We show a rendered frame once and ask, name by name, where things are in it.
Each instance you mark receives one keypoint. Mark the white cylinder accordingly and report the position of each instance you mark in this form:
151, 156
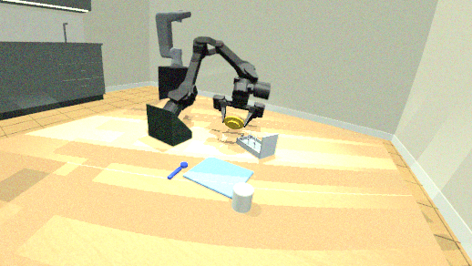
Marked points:
241, 197

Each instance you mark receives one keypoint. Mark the yellow plate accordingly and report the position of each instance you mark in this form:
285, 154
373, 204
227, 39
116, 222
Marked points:
233, 122

